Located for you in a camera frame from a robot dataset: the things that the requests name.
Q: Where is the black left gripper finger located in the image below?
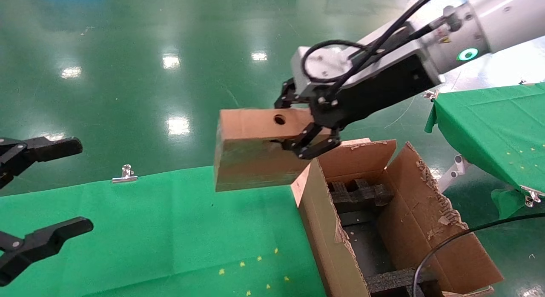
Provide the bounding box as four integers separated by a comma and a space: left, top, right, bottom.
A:
0, 217, 95, 287
0, 137, 83, 189

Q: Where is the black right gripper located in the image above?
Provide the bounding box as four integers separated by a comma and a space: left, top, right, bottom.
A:
275, 54, 441, 160

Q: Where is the small cardboard box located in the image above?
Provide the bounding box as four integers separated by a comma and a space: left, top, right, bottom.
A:
213, 108, 330, 192

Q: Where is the large open brown carton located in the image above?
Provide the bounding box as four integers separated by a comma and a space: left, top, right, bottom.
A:
298, 138, 504, 297

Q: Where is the black foam insert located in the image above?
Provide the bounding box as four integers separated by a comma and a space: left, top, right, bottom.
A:
327, 179, 394, 213
365, 267, 439, 297

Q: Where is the large green table cloth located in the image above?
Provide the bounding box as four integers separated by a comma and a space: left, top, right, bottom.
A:
0, 165, 327, 297

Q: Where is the narrow green table cloth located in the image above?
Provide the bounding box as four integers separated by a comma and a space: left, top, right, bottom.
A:
425, 82, 545, 221

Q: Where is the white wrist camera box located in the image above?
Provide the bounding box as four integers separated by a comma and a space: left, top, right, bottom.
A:
292, 45, 371, 97

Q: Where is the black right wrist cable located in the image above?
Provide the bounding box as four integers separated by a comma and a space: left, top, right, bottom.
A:
301, 0, 445, 84

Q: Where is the silver table leg bracket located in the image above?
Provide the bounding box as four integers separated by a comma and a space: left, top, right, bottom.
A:
436, 154, 471, 193

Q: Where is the black hanging cable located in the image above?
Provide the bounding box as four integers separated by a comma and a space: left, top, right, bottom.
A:
412, 212, 545, 297

